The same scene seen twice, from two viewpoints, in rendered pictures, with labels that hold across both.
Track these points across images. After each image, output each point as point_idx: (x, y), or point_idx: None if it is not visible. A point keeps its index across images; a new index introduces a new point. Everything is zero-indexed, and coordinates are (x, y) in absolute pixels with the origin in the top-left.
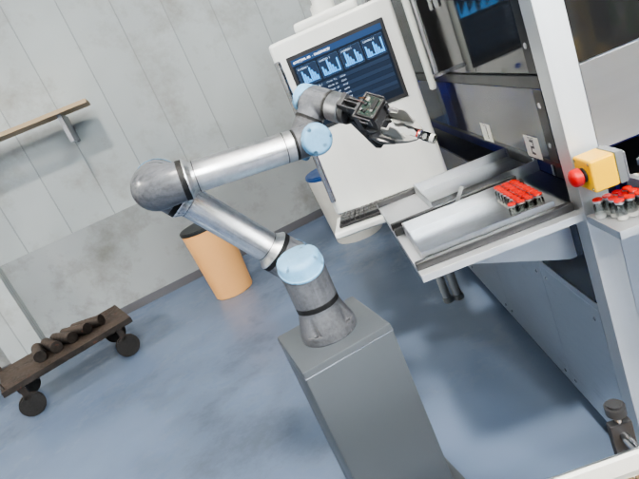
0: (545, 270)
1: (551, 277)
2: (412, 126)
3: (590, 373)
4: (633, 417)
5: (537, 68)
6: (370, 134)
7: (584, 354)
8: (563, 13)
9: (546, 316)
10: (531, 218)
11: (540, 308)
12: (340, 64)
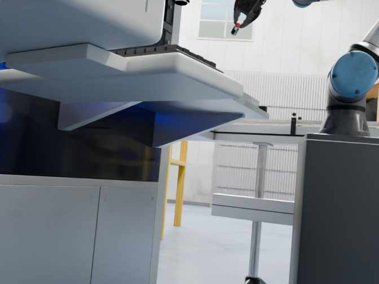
0: (109, 187)
1: (117, 189)
2: (238, 18)
3: (123, 282)
4: (155, 270)
5: (174, 23)
6: (260, 7)
7: (124, 261)
8: None
9: (75, 271)
10: None
11: (67, 266)
12: None
